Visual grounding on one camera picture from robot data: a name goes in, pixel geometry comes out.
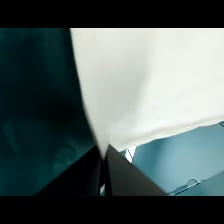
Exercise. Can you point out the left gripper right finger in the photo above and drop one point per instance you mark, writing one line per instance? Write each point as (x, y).
(128, 180)

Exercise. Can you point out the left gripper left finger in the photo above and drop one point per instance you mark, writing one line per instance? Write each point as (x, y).
(80, 180)

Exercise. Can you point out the white shirt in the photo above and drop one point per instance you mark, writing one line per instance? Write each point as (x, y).
(146, 83)

